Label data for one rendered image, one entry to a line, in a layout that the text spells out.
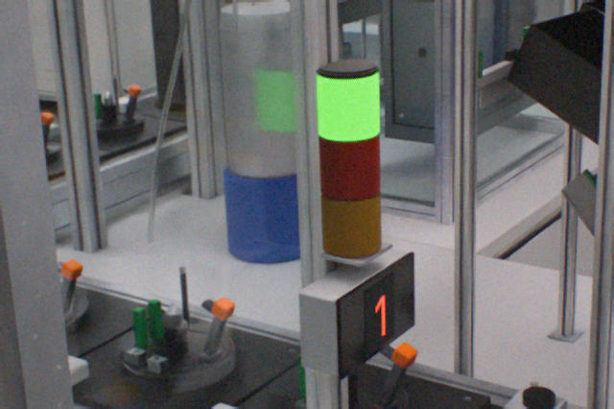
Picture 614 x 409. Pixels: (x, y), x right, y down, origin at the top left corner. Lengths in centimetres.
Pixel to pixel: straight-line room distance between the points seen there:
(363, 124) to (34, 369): 71
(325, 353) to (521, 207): 136
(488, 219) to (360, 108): 131
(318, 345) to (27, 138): 75
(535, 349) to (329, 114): 86
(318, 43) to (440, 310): 96
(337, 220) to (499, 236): 120
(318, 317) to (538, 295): 98
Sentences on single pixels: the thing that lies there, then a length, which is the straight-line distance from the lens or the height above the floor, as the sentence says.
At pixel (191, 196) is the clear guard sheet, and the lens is 85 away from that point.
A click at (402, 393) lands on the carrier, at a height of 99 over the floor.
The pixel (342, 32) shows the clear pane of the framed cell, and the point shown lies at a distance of 222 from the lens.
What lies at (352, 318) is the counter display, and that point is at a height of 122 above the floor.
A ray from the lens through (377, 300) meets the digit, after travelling 99.
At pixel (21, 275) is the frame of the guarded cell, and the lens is 23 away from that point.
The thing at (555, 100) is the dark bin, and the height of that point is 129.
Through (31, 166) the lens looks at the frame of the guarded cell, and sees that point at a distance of 23.
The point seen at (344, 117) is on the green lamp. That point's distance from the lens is 93.
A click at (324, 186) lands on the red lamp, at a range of 95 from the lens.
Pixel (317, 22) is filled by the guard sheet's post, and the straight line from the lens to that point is 93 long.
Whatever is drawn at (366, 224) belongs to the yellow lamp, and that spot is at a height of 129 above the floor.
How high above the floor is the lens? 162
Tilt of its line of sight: 19 degrees down
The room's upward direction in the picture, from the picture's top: 2 degrees counter-clockwise
